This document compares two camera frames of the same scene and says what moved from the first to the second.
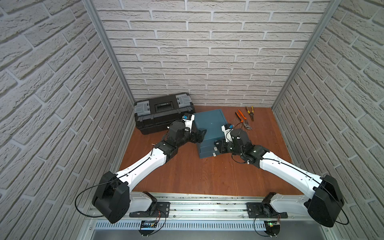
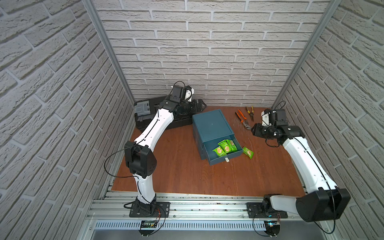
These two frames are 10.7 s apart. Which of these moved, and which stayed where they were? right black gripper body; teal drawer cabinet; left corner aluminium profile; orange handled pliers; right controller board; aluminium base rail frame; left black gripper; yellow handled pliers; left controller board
Moved: right black gripper body; teal drawer cabinet; left black gripper
Stayed: yellow handled pliers; left controller board; right controller board; aluminium base rail frame; left corner aluminium profile; orange handled pliers
